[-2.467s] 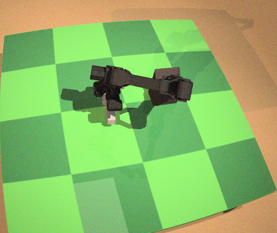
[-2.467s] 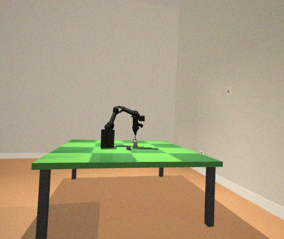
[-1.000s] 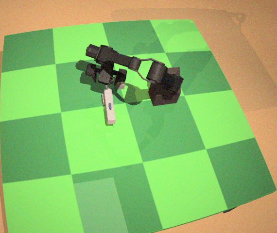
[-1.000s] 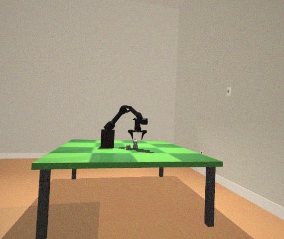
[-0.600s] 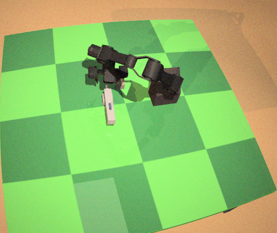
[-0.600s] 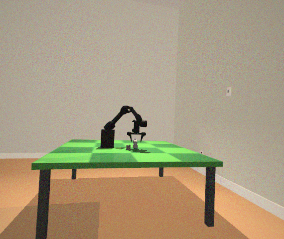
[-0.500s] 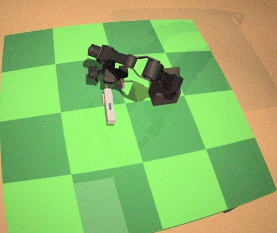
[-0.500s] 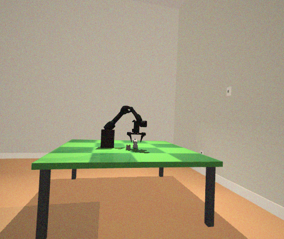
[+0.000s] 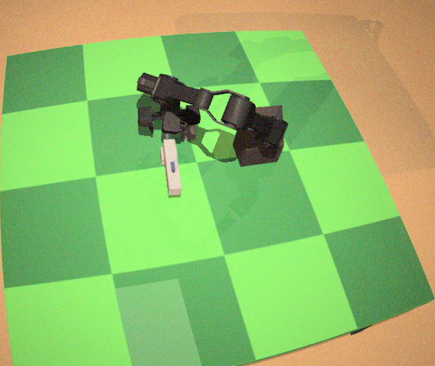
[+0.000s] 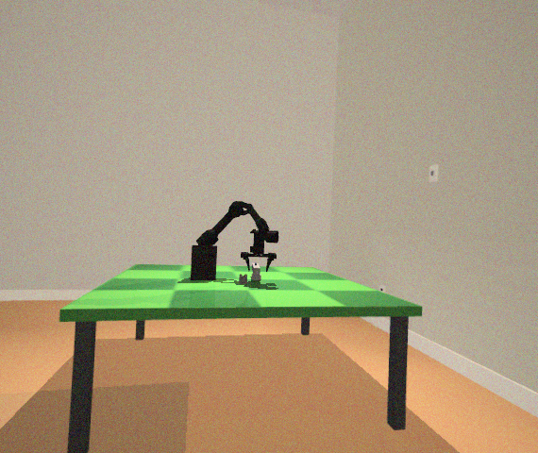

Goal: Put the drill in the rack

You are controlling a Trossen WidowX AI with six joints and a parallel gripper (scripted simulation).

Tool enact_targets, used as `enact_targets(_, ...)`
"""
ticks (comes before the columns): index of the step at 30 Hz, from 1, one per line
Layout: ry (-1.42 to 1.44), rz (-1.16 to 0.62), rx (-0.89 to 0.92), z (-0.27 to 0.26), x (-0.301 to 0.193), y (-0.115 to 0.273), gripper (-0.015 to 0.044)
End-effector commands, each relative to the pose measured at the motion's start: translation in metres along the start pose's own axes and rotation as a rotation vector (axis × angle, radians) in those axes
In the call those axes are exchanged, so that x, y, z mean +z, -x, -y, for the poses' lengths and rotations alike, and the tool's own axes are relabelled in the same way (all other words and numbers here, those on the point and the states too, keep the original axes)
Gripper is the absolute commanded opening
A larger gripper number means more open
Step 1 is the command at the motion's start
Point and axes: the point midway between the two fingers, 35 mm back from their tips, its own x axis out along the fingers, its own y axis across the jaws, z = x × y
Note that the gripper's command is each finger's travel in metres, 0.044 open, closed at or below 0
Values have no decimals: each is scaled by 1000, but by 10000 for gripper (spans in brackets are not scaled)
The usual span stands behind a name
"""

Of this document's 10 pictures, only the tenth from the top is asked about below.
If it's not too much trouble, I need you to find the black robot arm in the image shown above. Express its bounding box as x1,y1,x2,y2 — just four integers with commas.
196,201,278,245

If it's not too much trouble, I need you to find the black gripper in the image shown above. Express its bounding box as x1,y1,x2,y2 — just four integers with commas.
241,242,277,272

